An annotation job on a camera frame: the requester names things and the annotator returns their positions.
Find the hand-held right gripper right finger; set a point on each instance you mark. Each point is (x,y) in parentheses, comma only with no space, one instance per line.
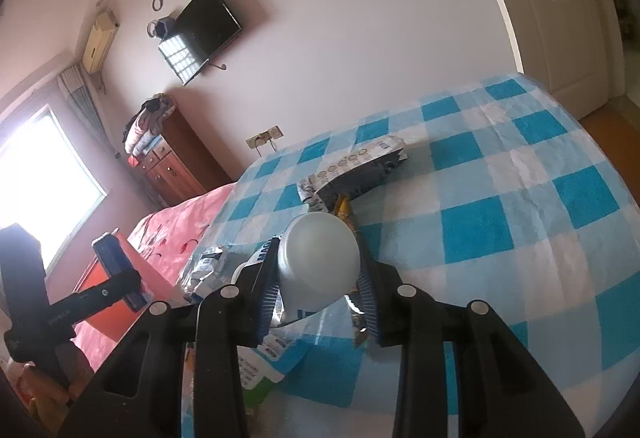
(367,303)

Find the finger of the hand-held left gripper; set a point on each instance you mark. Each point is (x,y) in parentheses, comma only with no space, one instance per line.
(117,258)

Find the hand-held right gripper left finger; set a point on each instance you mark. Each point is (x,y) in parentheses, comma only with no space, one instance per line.
(267,298)

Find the orange plastic bin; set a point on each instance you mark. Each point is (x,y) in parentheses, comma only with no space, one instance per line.
(145,278)

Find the white plastic bottle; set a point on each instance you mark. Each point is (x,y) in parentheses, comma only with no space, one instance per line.
(315,258)

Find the person's left hand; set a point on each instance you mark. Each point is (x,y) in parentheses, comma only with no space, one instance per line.
(75,368)

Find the white blue printed bag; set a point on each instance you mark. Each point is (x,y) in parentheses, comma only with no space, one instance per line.
(265,358)

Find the pink printed blanket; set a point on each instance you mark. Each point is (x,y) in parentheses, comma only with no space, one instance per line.
(175,228)

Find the crumpled silver blue foil bag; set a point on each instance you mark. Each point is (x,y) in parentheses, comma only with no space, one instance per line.
(207,270)

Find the orange gold wrapper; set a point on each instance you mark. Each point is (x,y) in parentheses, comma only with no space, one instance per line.
(344,210)

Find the bright window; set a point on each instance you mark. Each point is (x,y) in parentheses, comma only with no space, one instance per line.
(45,178)

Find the brown wooden dresser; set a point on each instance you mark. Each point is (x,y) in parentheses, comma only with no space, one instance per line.
(180,163)

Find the stack of folded bedding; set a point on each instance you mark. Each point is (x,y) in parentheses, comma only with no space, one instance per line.
(145,133)

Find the silver dark foil bag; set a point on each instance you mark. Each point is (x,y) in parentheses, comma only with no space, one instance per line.
(355,168)

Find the grey patterned curtain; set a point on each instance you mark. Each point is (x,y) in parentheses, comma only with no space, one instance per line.
(85,108)

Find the dark cloth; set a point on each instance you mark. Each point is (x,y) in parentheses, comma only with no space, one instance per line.
(152,106)

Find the beige air conditioner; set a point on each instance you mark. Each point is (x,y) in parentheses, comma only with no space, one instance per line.
(97,43)

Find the white room door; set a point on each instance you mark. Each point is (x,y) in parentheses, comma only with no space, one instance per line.
(560,43)

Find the wall power socket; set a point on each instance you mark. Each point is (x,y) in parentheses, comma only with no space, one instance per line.
(265,137)

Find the purple wall ornament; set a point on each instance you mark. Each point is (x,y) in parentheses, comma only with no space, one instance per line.
(164,29)

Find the black wall television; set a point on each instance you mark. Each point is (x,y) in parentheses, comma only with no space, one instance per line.
(205,26)

